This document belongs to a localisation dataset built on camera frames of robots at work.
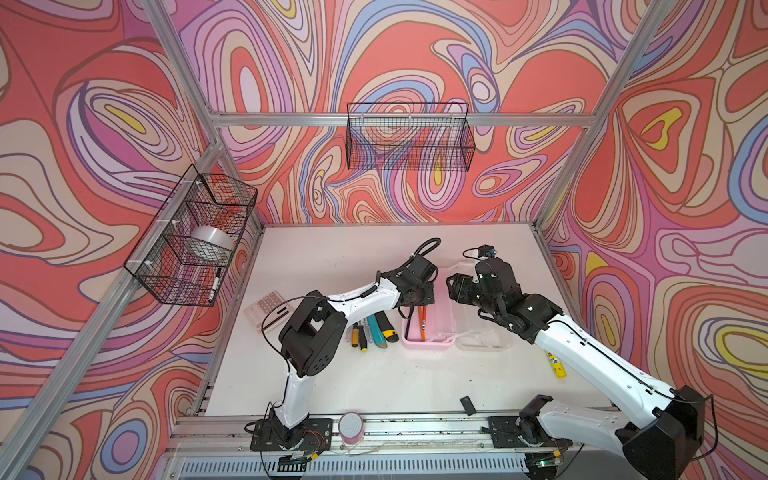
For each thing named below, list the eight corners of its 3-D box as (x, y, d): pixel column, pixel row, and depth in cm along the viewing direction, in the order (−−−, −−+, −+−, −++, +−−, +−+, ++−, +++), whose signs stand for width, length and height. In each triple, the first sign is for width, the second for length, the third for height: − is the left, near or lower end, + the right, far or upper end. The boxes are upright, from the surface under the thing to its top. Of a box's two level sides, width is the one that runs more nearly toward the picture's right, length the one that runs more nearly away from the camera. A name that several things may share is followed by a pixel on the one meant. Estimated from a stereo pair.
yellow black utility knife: (389, 344, 91) (389, 342, 89) (373, 317, 97) (373, 314, 95) (399, 339, 92) (399, 336, 90) (383, 312, 98) (383, 309, 96)
